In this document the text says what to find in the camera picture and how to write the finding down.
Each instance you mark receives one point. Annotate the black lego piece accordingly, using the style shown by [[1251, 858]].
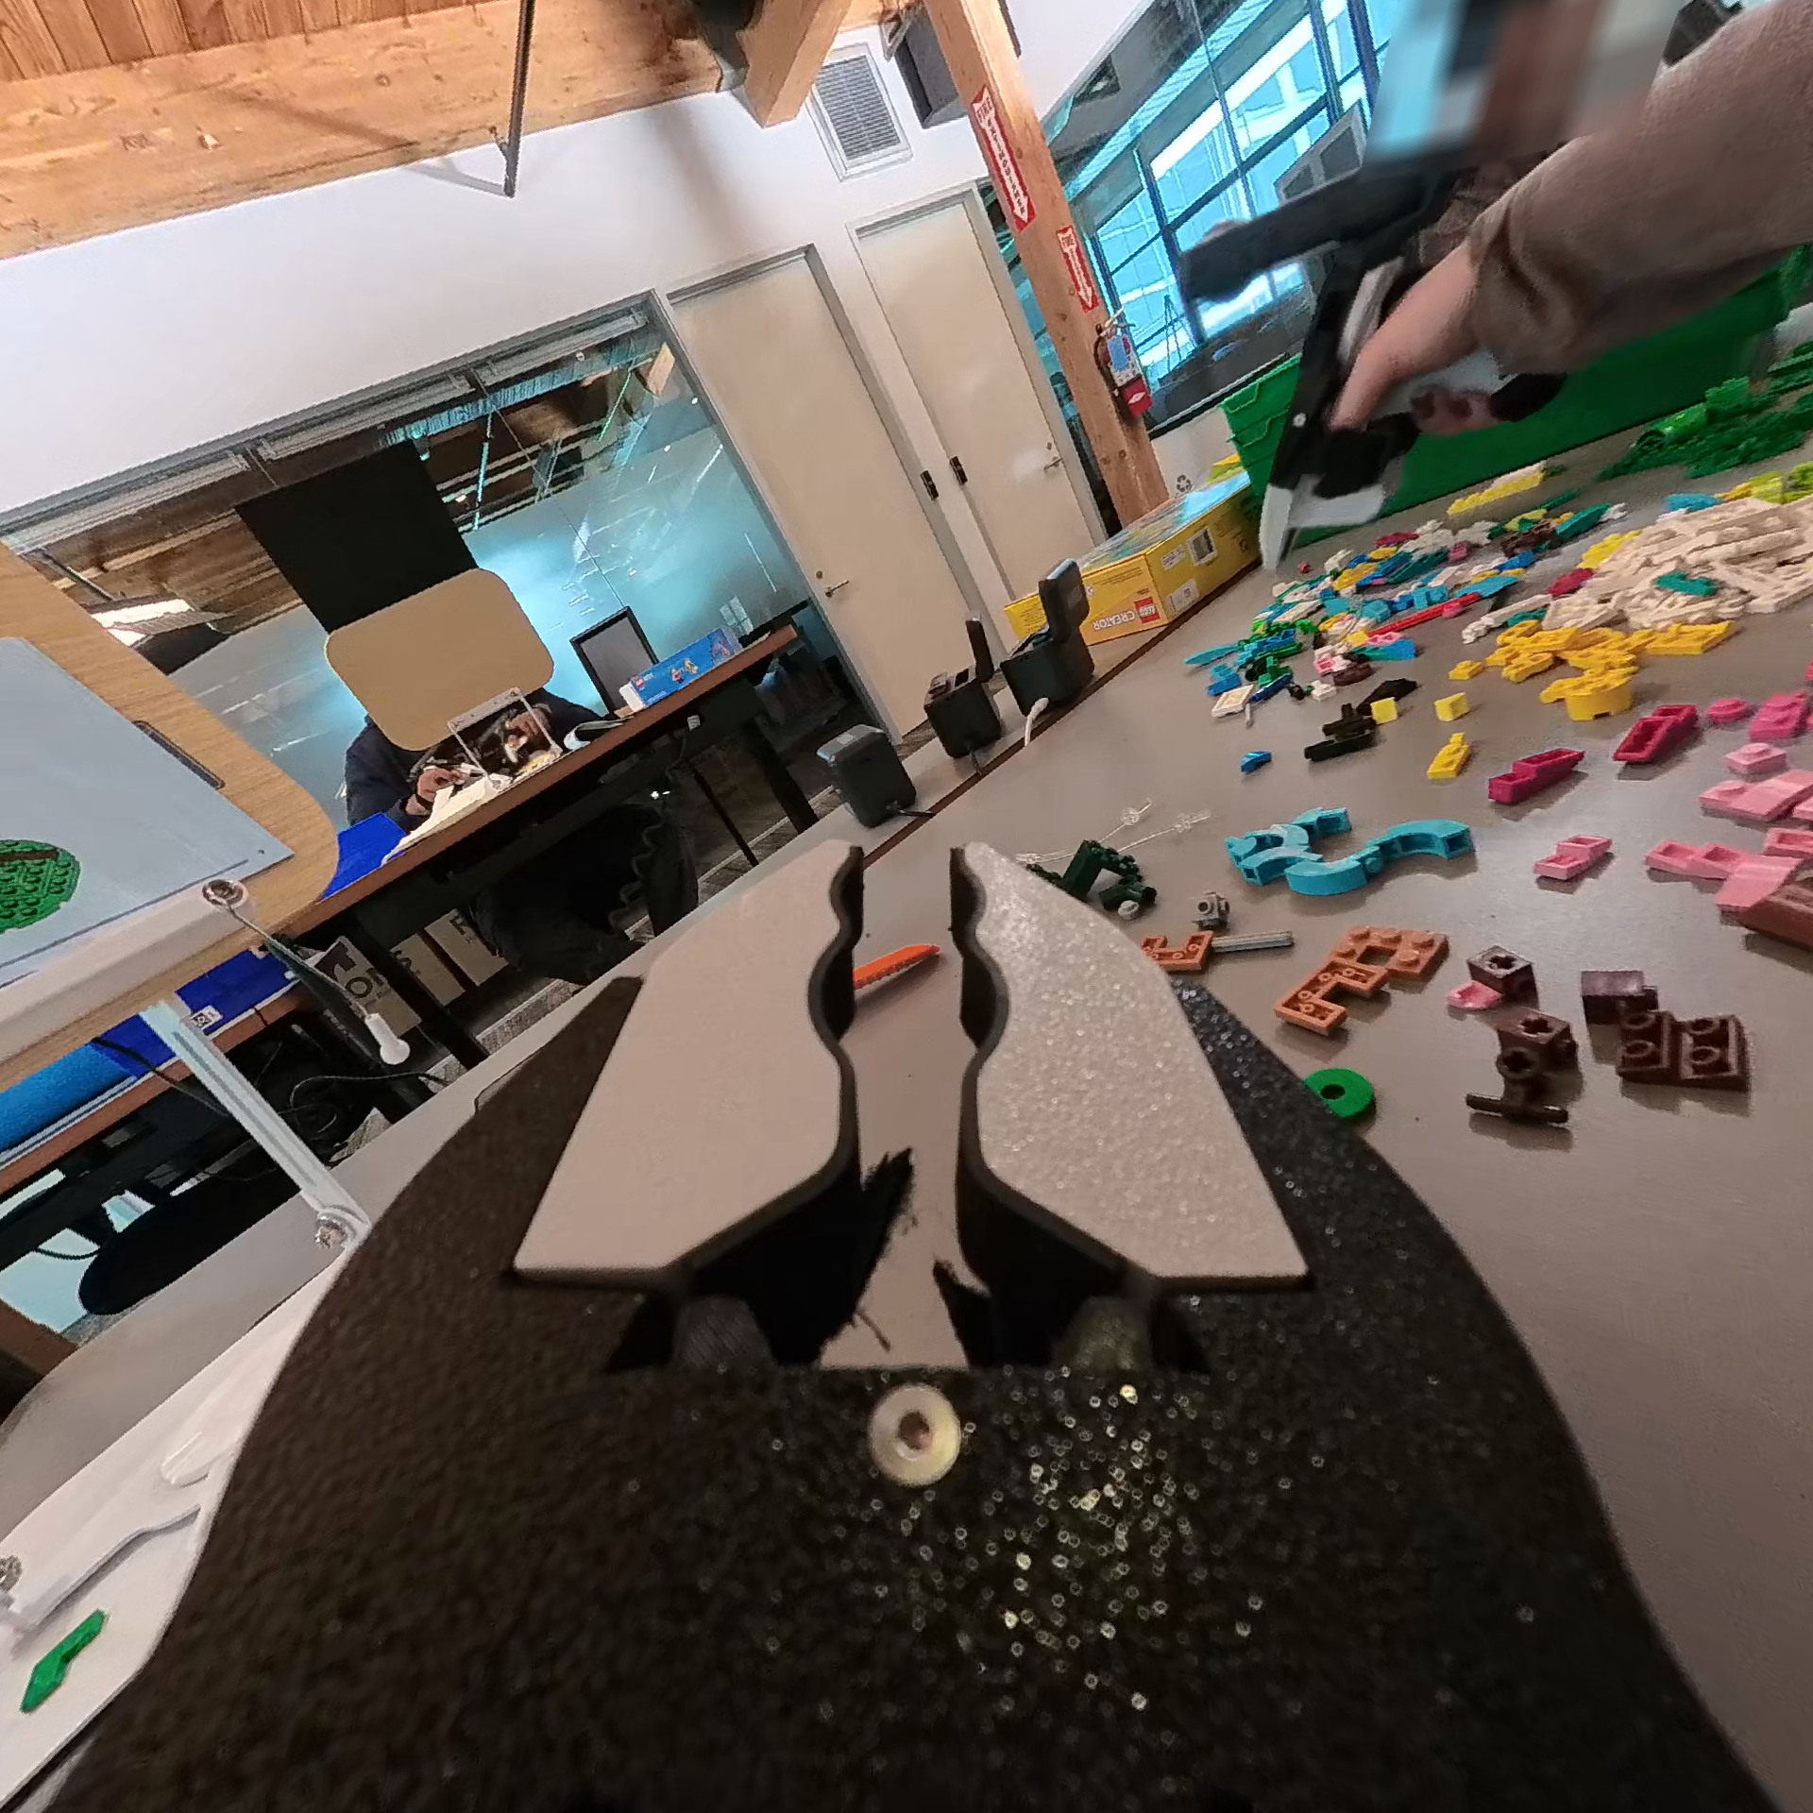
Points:
[[1338, 740]]

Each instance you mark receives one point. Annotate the red fire extinguisher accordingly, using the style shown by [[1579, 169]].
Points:
[[1122, 379]]

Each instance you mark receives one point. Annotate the pile of mixed lego pieces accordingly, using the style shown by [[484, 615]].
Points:
[[1601, 660]]

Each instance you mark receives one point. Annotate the dark brown smooth brick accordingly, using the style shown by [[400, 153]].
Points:
[[1618, 995]]

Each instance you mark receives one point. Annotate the grey lego axle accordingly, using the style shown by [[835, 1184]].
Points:
[[1253, 940]]

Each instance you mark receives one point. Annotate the magenta lego piece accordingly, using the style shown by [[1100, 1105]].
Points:
[[1656, 734], [1536, 775]]

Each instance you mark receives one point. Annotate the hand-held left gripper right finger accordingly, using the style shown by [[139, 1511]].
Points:
[[1118, 1119]]

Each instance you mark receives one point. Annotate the black panel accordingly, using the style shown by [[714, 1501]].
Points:
[[353, 532]]

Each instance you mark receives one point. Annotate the dark brown lego plate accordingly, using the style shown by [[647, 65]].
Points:
[[1685, 1050]]

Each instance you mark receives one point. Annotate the person's right hand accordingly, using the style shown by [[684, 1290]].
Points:
[[1416, 326]]

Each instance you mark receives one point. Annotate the teal curved lego piece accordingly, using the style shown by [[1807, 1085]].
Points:
[[1338, 874], [1257, 850]]

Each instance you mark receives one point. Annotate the yellow lego box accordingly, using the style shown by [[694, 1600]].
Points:
[[1161, 573]]

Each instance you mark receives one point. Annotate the tall black charging case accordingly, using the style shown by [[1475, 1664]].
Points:
[[1045, 669]]

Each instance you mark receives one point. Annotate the dark brown lego cube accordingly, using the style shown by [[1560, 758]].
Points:
[[1503, 978]]

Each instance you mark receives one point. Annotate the blue lego box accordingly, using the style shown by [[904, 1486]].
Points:
[[679, 669]]

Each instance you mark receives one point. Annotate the orange angled lego plate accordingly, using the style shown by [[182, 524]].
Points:
[[1175, 952]]

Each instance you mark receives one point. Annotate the small pink lego piece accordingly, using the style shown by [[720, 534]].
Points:
[[1467, 995]]

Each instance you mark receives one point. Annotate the pink lego plate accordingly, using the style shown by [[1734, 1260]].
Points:
[[1699, 860], [1575, 858]]

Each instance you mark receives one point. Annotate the black metal rod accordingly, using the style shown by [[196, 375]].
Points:
[[516, 99]]

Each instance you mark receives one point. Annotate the wall air vent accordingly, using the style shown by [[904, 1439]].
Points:
[[857, 110]]

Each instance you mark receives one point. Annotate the dark brown studded brick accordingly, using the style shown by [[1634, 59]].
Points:
[[1536, 1040]]

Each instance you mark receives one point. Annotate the wooden pillar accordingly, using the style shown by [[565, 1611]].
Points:
[[1118, 475]]

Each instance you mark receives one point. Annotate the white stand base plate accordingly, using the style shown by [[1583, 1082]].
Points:
[[84, 1545]]

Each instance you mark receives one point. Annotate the lego instruction booklet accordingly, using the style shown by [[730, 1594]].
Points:
[[98, 793]]

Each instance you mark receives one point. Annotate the yellow lego piece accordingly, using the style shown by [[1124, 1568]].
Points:
[[1448, 758]]

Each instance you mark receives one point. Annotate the green angled lego plate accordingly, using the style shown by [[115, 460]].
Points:
[[62, 1660]]

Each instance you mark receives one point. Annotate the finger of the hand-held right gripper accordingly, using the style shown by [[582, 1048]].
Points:
[[1279, 526], [1338, 507]]

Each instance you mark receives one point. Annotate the person's right forearm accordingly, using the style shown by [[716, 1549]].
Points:
[[1628, 226]]

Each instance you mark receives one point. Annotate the grey computer monitor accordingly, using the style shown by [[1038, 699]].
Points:
[[1324, 155]]

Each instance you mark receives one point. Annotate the long brown table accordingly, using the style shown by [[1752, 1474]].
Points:
[[694, 695]]

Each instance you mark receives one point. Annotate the black wall speaker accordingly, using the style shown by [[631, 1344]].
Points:
[[928, 63]]

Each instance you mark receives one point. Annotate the grey lego connector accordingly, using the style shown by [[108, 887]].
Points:
[[1208, 913]]

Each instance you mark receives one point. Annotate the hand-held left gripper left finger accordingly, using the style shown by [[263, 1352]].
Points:
[[694, 1119]]

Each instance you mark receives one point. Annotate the dark brown lego pin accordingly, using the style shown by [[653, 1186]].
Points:
[[1514, 1105]]

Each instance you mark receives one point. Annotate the red arrow sign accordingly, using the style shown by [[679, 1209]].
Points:
[[1002, 159], [1075, 271]]

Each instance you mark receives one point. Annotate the orange brick separator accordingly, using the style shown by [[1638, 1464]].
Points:
[[898, 968]]

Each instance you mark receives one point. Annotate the small black monitor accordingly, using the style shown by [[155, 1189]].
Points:
[[612, 664]]

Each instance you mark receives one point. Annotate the black office chair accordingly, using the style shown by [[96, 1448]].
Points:
[[141, 1276]]

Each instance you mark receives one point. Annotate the dark grey power adapter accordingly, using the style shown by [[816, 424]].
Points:
[[867, 775]]

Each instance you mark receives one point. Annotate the dark green lego assembly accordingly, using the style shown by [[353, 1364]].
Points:
[[1112, 881]]

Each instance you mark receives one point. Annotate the white door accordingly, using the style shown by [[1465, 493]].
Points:
[[828, 454], [977, 383]]

